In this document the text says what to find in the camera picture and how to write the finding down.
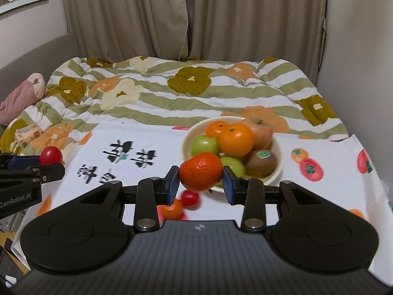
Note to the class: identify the grey bed headboard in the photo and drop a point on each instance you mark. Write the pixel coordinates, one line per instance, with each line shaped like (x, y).
(43, 59)

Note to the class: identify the large orange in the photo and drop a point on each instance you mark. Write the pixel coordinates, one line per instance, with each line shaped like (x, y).
(236, 141)

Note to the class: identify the small printed box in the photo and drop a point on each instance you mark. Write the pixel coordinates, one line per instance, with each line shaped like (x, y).
(27, 134)

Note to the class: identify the pink plush toy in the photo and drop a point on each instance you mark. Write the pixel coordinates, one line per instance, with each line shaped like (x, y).
(29, 92)

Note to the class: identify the red cherry tomato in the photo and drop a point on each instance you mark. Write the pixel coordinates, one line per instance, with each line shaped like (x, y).
(190, 199)
(50, 155)

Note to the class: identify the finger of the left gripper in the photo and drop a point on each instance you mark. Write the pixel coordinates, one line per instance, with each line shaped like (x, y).
(23, 162)
(47, 172)

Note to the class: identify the cream oval fruit bowl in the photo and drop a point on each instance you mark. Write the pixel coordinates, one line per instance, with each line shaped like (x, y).
(200, 128)

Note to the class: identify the brown kiwi with sticker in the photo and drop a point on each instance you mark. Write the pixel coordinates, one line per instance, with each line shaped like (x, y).
(260, 163)

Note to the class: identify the striped floral quilt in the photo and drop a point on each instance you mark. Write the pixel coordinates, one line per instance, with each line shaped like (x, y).
(83, 92)

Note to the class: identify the reddish brown apple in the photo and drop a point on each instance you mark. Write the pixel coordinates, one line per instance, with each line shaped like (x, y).
(262, 132)

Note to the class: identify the beige curtain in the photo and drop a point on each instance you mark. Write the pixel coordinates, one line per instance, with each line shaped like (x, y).
(218, 30)

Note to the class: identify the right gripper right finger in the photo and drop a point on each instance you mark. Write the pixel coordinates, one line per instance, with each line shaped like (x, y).
(253, 195)

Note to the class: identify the green apple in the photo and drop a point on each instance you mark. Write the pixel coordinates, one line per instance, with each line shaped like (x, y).
(204, 143)
(235, 164)

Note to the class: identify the small orange in bowl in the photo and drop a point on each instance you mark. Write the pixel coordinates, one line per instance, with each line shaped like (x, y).
(215, 129)

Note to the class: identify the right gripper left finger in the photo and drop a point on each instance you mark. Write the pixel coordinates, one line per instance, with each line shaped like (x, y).
(147, 195)

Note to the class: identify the small red-orange mandarin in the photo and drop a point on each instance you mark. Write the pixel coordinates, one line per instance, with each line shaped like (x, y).
(201, 173)

